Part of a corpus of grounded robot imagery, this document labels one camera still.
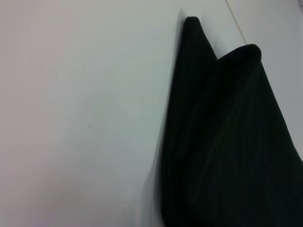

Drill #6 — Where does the black t-shirt with FREE print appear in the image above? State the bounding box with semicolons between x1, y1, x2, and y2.
155;16;303;227

